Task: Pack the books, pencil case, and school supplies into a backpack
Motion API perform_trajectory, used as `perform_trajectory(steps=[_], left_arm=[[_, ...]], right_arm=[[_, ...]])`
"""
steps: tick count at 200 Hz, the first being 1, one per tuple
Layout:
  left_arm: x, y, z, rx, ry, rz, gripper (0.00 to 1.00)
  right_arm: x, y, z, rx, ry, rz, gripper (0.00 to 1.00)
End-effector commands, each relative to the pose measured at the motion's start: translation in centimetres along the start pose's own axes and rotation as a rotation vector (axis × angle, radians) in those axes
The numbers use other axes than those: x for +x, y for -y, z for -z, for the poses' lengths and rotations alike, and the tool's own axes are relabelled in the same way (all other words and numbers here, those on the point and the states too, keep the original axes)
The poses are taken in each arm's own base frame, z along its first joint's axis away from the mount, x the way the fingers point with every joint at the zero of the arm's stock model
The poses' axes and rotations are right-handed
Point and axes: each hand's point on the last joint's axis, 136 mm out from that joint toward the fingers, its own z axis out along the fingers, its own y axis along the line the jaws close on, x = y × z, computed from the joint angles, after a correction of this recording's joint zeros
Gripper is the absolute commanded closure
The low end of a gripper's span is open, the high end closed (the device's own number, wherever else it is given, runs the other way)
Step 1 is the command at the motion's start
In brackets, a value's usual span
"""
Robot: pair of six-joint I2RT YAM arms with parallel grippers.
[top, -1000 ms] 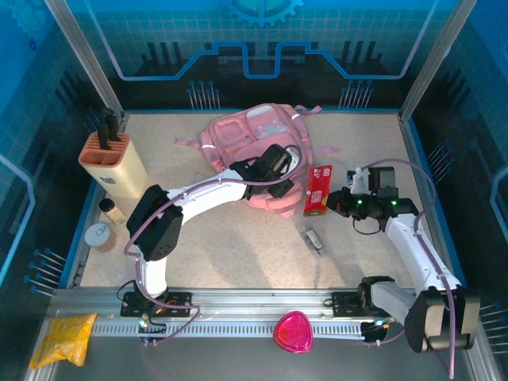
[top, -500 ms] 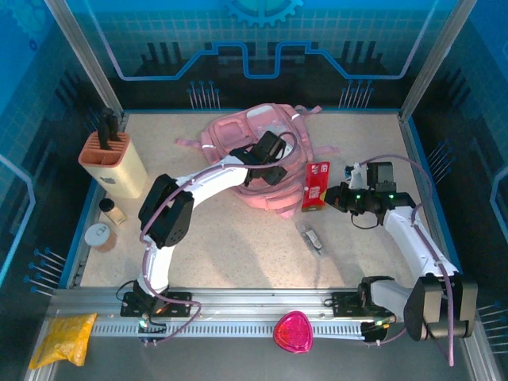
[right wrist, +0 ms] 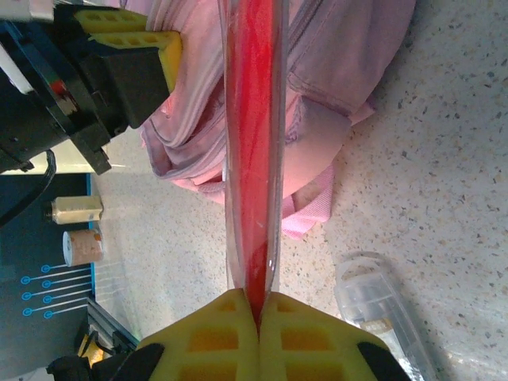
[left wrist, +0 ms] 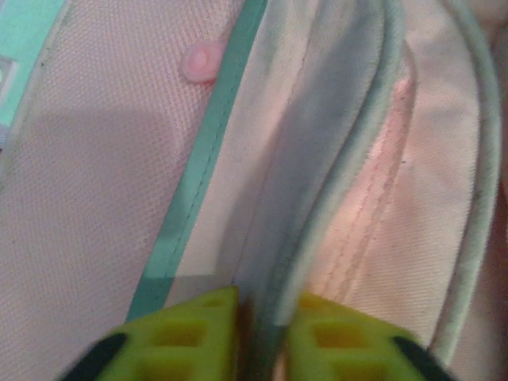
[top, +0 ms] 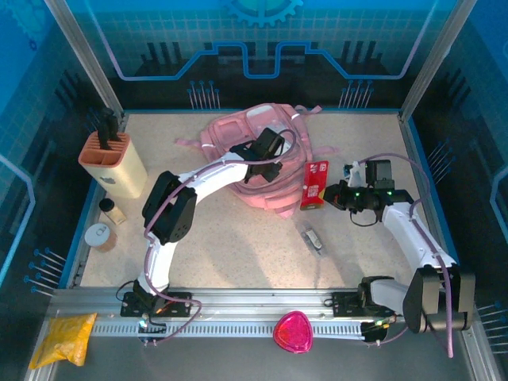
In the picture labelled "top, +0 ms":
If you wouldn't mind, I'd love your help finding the pink backpack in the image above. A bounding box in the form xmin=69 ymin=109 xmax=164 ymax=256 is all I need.
xmin=174 ymin=103 xmax=342 ymax=218

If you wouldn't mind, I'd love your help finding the red pencil case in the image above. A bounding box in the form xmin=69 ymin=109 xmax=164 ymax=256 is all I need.
xmin=299 ymin=160 xmax=329 ymax=211

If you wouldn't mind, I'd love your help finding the clear packaged stationery item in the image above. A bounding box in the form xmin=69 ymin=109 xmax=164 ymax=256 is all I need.
xmin=299 ymin=224 xmax=325 ymax=257

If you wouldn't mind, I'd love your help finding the small LED circuit board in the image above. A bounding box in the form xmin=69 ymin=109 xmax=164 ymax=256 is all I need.
xmin=360 ymin=316 xmax=392 ymax=346
xmin=137 ymin=312 xmax=167 ymax=346

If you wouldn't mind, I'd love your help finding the cream and orange knife block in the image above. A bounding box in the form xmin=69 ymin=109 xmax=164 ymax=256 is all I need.
xmin=78 ymin=130 xmax=148 ymax=199

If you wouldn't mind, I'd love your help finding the pink triangular dish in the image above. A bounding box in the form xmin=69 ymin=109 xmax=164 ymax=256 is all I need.
xmin=272 ymin=310 xmax=314 ymax=354

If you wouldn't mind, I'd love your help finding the small bottle with black cap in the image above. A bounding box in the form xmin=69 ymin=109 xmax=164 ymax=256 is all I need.
xmin=98 ymin=198 xmax=127 ymax=226

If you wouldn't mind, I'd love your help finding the can with white lid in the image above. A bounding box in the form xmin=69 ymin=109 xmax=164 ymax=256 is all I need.
xmin=83 ymin=222 xmax=118 ymax=253

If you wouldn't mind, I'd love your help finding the yellow plastic bag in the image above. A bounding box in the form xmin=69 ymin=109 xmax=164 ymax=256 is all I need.
xmin=28 ymin=312 xmax=98 ymax=370

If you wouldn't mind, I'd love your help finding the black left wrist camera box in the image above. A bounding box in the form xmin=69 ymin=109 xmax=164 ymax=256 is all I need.
xmin=253 ymin=126 xmax=286 ymax=159

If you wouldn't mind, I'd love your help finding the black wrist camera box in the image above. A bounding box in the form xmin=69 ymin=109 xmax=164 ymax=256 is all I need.
xmin=343 ymin=158 xmax=394 ymax=190
xmin=253 ymin=126 xmax=286 ymax=159

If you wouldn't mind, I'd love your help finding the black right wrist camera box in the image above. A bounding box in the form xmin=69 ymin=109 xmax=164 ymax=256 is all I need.
xmin=343 ymin=158 xmax=394 ymax=190

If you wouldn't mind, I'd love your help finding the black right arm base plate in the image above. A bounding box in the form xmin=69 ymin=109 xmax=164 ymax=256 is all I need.
xmin=331 ymin=291 xmax=405 ymax=318

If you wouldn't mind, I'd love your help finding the aluminium front rail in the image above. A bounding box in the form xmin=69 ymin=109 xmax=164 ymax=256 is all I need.
xmin=47 ymin=287 xmax=475 ymax=322

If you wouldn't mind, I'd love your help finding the black knife handle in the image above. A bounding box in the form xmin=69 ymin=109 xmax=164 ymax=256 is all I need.
xmin=97 ymin=107 xmax=112 ymax=151
xmin=107 ymin=115 xmax=121 ymax=143

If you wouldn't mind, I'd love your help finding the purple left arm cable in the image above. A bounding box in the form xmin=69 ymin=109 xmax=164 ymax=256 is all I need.
xmin=140 ymin=129 xmax=297 ymax=346

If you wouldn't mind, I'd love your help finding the aluminium frame post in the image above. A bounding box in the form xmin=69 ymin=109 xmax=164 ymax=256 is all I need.
xmin=42 ymin=0 xmax=125 ymax=120
xmin=398 ymin=0 xmax=479 ymax=120

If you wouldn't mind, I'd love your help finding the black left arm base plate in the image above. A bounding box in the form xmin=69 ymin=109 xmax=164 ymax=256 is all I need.
xmin=120 ymin=291 xmax=193 ymax=318

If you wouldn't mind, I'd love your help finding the slotted grey cable duct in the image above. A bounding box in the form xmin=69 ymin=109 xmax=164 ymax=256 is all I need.
xmin=91 ymin=320 xmax=368 ymax=339

